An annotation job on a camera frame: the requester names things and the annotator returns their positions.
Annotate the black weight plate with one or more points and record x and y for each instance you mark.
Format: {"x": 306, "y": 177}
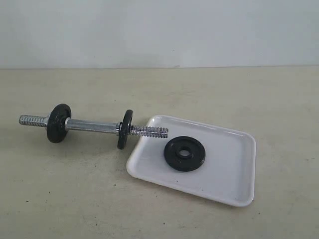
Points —
{"x": 124, "y": 129}
{"x": 56, "y": 131}
{"x": 184, "y": 153}

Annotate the chrome threaded dumbbell bar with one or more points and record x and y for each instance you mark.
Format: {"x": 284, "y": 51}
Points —
{"x": 95, "y": 126}

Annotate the white rectangular tray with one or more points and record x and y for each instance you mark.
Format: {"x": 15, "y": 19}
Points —
{"x": 227, "y": 174}

